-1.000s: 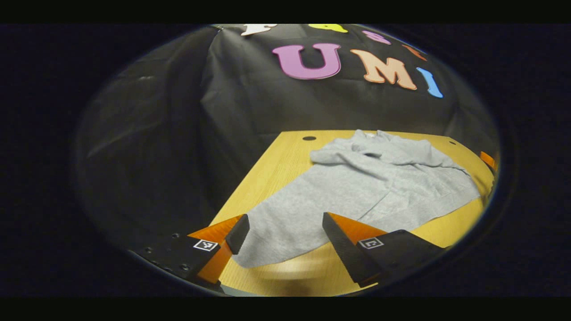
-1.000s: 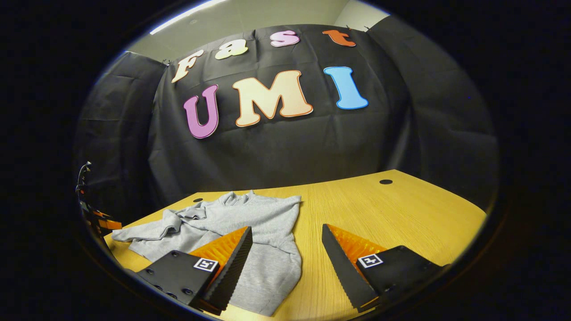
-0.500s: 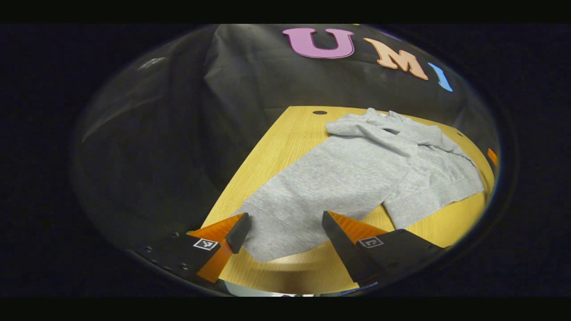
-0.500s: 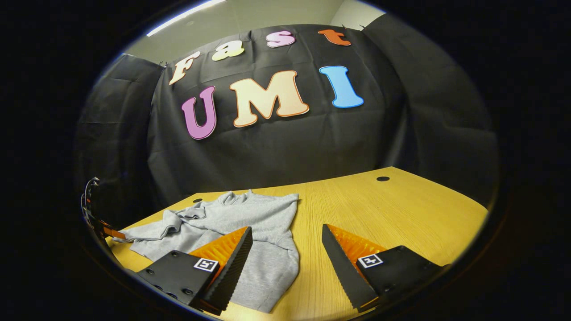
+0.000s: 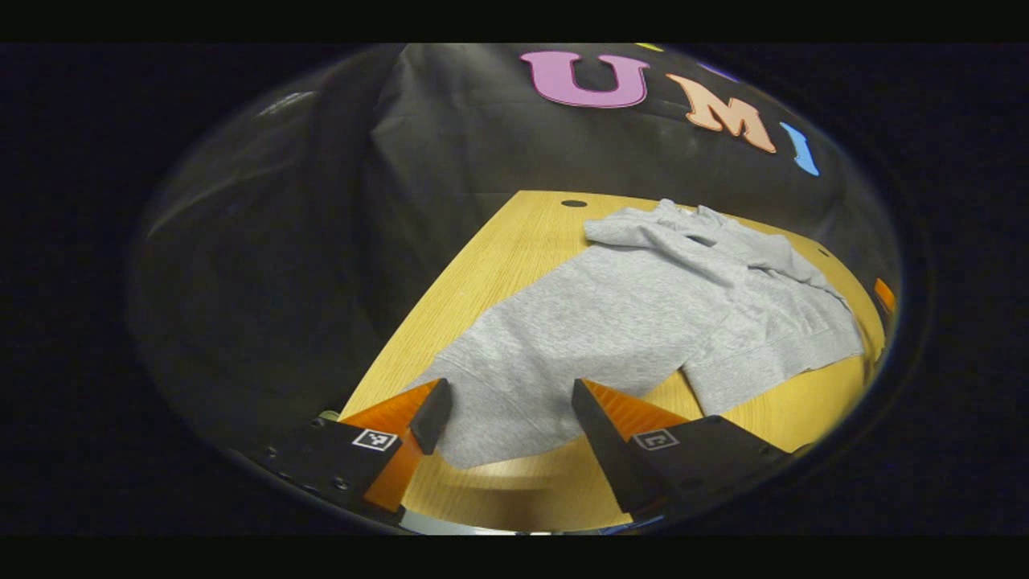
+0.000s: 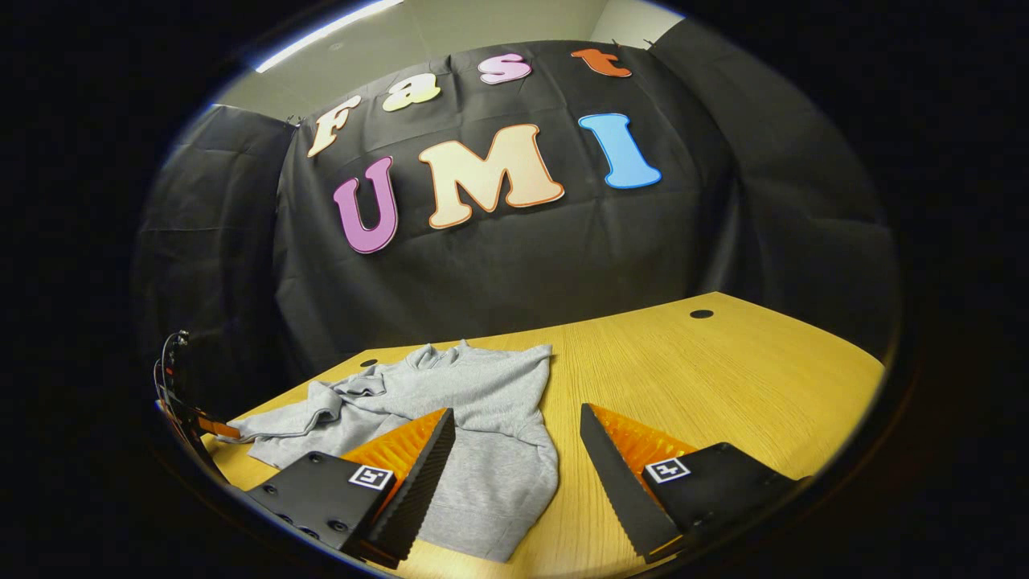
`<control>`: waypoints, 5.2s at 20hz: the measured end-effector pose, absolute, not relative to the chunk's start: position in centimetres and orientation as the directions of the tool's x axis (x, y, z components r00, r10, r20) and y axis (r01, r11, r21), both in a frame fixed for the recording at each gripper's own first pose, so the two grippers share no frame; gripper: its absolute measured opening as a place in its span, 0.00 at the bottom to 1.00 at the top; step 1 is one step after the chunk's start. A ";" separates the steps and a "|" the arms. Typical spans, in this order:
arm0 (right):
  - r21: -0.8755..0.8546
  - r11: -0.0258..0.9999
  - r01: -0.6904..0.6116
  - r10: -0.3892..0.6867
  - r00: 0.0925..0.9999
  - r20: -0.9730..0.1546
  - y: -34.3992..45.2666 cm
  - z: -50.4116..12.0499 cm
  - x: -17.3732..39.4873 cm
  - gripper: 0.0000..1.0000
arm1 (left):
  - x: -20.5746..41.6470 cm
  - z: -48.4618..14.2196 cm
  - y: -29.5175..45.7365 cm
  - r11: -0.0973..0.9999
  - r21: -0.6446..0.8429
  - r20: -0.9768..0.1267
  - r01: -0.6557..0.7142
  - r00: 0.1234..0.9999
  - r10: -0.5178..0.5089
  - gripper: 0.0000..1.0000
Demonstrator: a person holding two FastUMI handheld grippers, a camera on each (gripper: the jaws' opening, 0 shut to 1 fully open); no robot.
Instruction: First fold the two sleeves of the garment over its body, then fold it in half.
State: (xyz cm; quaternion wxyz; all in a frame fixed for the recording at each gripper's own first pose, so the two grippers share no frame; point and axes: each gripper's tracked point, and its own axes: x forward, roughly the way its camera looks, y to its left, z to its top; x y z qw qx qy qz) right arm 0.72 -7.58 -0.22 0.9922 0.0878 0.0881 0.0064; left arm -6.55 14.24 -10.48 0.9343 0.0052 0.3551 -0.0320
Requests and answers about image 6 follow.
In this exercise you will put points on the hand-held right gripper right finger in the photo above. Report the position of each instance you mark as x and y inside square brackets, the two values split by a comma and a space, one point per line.
[619, 482]

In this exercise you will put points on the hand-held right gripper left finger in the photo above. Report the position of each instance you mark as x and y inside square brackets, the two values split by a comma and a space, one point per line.
[418, 482]

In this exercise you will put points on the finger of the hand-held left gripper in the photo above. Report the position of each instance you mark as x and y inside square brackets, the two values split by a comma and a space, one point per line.
[219, 427]

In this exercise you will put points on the grey sweatshirt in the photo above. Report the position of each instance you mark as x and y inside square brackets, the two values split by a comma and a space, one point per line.
[482, 402]

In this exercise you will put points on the black backdrop cloth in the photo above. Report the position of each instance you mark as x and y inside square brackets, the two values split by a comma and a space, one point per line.
[522, 273]

